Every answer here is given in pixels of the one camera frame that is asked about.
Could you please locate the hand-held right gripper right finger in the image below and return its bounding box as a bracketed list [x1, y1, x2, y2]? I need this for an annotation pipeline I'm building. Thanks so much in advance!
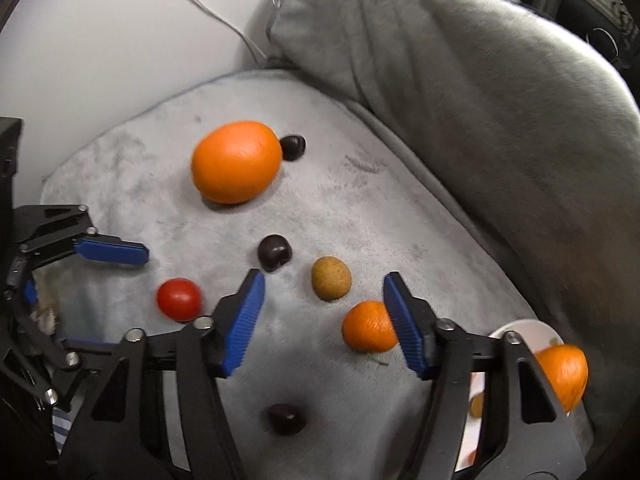
[382, 271, 587, 480]

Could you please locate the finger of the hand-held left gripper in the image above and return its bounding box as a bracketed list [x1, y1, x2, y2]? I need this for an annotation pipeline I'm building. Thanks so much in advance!
[14, 204, 150, 268]
[0, 265, 123, 411]

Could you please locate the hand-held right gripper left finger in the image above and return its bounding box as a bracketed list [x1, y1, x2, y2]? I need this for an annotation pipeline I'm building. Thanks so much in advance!
[57, 268, 266, 480]

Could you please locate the small tangerine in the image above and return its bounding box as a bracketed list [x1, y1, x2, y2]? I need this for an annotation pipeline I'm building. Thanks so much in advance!
[341, 300, 401, 353]

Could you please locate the red tomato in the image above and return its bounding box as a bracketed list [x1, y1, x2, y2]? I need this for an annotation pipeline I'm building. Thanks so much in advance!
[156, 277, 204, 322]

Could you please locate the white floral bowl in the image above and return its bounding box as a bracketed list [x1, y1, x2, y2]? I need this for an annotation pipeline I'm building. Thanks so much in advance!
[457, 318, 573, 473]

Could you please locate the large smooth orange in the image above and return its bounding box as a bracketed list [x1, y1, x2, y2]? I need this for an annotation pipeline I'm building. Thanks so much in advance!
[191, 120, 284, 206]

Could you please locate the person's left hand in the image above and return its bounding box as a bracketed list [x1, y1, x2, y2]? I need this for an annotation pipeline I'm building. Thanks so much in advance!
[31, 305, 62, 335]

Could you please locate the striped cloth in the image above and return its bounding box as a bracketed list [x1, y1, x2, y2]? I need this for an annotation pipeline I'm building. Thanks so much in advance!
[51, 404, 77, 455]

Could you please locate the mottled orange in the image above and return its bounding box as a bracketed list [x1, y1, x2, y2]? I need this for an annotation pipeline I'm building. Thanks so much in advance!
[532, 344, 590, 413]

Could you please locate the grey plush cushion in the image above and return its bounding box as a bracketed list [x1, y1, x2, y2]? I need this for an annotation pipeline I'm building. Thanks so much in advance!
[247, 0, 640, 461]

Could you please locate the window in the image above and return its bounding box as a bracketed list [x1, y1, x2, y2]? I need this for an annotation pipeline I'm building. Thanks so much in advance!
[487, 0, 640, 73]

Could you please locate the white cable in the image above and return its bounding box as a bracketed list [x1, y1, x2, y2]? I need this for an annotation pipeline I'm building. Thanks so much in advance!
[160, 0, 267, 63]

